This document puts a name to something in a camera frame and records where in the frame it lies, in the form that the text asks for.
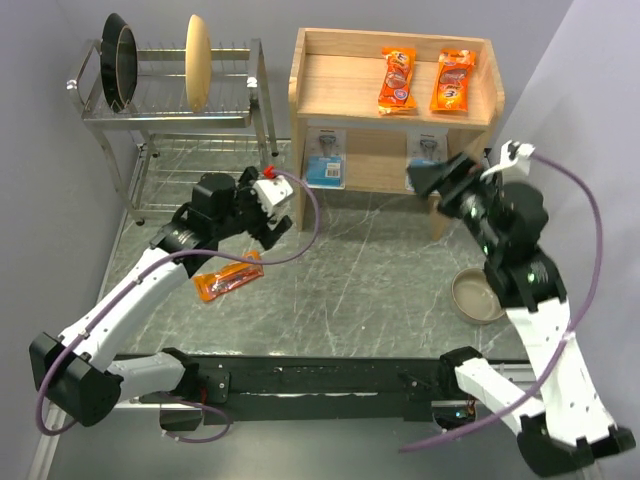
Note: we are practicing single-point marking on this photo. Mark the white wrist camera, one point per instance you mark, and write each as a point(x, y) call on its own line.
point(514, 155)
point(273, 191)

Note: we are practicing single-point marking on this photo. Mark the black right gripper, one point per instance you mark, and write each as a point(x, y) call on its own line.
point(435, 178)

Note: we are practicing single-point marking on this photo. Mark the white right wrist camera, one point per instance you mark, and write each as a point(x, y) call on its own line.
point(514, 155)

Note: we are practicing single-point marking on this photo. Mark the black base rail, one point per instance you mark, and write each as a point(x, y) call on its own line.
point(270, 388)

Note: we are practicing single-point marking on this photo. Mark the wooden two-tier shelf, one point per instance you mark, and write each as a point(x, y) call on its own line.
point(335, 79)

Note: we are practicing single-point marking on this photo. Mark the black plate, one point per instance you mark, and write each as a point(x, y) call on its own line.
point(118, 63)

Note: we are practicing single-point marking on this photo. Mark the aluminium frame rail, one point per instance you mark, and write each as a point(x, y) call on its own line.
point(55, 418)

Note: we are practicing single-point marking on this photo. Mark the orange razor pack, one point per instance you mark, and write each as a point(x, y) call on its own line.
point(234, 275)
point(395, 96)
point(451, 88)

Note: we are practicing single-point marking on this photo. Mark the blue razor blister pack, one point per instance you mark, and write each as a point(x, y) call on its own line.
point(423, 149)
point(325, 157)

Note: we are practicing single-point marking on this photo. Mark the beige ceramic bowl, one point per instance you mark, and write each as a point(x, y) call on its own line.
point(472, 298)

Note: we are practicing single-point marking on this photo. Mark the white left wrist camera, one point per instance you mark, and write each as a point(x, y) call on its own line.
point(273, 191)

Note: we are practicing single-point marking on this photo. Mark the metal dish rack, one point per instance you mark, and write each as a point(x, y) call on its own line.
point(238, 112)

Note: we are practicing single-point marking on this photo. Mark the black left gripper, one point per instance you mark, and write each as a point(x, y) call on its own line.
point(246, 192)

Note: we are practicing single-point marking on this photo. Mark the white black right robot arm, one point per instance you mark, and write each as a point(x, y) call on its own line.
point(560, 423)

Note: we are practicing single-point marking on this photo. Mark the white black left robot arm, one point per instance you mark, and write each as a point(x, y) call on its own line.
point(77, 370)

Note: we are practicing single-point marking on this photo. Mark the beige wooden plate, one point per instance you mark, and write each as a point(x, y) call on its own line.
point(197, 64)

